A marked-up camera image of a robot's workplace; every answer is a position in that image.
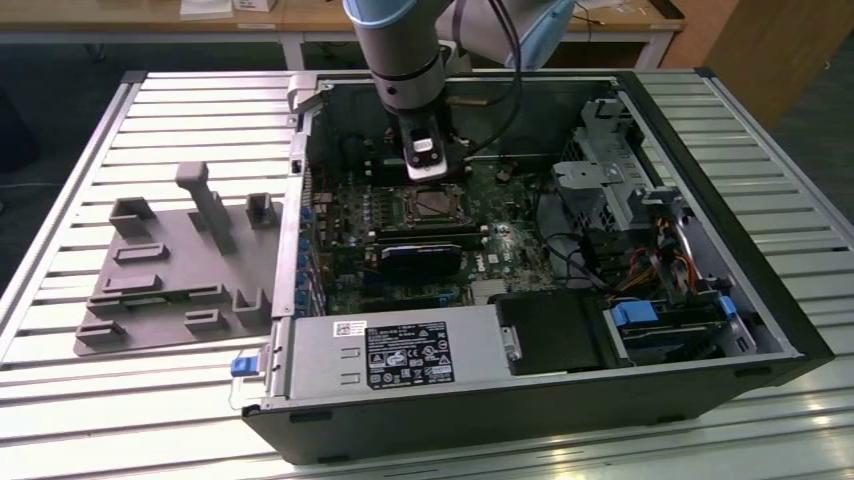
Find wooden desk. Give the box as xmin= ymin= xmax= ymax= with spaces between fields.
xmin=0 ymin=0 xmax=688 ymax=71

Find silver chipset heatsink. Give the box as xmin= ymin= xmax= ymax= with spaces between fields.
xmin=468 ymin=278 xmax=513 ymax=305

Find orange and yellow wire bundle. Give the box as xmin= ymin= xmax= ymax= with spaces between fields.
xmin=625 ymin=214 xmax=706 ymax=306

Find silver CPU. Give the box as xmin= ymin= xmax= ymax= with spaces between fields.
xmin=413 ymin=192 xmax=455 ymax=217

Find silver power supply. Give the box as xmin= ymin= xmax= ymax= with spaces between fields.
xmin=263 ymin=304 xmax=515 ymax=409

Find RAM slot with white latches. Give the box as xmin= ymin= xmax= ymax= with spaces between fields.
xmin=377 ymin=232 xmax=484 ymax=240

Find black and white rating label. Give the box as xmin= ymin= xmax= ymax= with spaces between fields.
xmin=363 ymin=321 xmax=456 ymax=390

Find brown wooden cabinet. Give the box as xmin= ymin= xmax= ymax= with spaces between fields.
xmin=659 ymin=0 xmax=854 ymax=132

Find blue plastic latch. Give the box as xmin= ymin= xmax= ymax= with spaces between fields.
xmin=228 ymin=352 xmax=260 ymax=378

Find CPU socket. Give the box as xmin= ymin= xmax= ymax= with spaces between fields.
xmin=397 ymin=183 xmax=469 ymax=230

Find black plastic drive shroud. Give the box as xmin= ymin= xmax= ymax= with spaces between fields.
xmin=491 ymin=291 xmax=632 ymax=377

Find green motherboard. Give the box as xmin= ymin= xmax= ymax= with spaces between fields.
xmin=303 ymin=162 xmax=565 ymax=319

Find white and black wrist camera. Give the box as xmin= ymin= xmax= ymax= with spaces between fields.
xmin=403 ymin=127 xmax=447 ymax=182

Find grey parts rack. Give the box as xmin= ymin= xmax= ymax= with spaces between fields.
xmin=70 ymin=160 xmax=288 ymax=357

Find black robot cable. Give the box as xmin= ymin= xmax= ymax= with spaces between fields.
xmin=459 ymin=0 xmax=525 ymax=159

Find blue disk carrier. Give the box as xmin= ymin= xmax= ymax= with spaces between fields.
xmin=603 ymin=294 xmax=739 ymax=364

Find black and silver PC case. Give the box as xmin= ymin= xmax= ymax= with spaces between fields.
xmin=228 ymin=68 xmax=839 ymax=467

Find metal drive cage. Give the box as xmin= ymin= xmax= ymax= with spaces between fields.
xmin=551 ymin=97 xmax=690 ymax=232

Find black graphics card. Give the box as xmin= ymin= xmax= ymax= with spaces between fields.
xmin=377 ymin=243 xmax=465 ymax=279

